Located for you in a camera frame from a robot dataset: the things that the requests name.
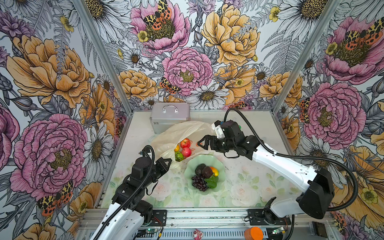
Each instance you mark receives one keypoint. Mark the black phone device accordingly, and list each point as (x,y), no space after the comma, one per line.
(318,229)

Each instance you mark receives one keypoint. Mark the red white small object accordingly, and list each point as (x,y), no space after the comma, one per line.
(198,235)

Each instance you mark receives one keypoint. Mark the dark avocado fruit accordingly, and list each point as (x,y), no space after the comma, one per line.
(199,169)

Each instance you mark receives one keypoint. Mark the red pink apple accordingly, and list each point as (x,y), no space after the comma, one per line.
(186,152)

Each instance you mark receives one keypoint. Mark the silver metal case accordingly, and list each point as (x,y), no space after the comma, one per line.
(165,115)

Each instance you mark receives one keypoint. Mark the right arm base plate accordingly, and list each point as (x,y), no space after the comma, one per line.
(259,217)

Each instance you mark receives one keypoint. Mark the green bumpy fruit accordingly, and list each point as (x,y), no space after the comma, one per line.
(179,156)

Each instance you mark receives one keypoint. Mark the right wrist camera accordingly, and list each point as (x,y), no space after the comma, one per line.
(228,130)

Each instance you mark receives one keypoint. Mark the small yellow orange mango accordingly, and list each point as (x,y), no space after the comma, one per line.
(215,172)

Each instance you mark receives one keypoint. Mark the light green wavy plate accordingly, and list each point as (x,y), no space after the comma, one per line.
(208,160)

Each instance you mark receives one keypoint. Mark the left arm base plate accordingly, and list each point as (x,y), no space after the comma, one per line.
(155,218)

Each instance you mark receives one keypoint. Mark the dark purple grape bunch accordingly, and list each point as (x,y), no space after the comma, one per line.
(203,184)

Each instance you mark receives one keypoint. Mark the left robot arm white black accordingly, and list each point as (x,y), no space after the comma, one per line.
(128,211)

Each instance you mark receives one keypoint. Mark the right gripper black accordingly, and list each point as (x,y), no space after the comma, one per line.
(207,138)

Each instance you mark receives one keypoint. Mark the orange round cap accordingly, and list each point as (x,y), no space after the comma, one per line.
(253,233)

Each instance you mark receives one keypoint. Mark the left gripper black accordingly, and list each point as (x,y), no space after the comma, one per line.
(164,168)

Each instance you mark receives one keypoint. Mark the crinkled red fruit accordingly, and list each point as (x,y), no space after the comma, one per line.
(185,143)

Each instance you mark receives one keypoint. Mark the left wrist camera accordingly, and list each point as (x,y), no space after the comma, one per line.
(140,169)

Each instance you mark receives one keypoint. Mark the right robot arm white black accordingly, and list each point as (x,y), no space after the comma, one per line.
(316,186)

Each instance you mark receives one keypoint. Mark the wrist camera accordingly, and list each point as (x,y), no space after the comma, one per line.
(140,169)
(228,130)

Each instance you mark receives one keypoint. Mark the dark brown fruit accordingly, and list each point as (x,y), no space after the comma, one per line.
(207,172)

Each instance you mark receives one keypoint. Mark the aluminium frame rail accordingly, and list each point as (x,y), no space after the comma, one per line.
(220,224)

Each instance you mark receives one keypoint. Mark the translucent yellow plastic bag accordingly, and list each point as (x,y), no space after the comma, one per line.
(165,143)

